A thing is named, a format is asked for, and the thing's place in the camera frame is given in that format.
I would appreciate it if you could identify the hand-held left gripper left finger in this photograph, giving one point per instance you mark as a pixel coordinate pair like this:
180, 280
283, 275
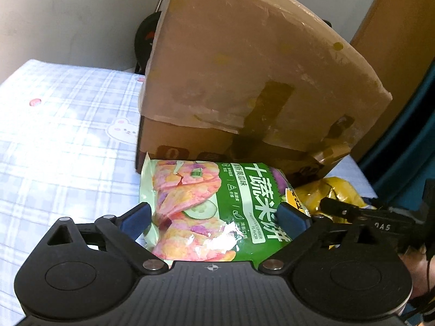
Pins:
136, 218

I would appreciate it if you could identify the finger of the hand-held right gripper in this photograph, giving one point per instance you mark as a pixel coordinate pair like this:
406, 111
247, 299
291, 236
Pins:
340, 207

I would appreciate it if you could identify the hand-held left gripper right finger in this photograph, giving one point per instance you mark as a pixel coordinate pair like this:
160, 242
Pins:
293, 218

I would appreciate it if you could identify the yellow snack bag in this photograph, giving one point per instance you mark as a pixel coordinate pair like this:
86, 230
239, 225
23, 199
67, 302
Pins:
336, 187

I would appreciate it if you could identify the green snack bag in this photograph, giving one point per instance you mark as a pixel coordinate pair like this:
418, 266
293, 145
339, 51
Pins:
210, 203

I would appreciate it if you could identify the brown cardboard box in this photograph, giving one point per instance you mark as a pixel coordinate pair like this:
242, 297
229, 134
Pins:
238, 57

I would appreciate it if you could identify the wooden door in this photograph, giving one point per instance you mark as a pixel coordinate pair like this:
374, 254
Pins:
394, 40

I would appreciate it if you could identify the black round fan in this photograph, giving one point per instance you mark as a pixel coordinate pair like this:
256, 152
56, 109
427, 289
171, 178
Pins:
146, 42

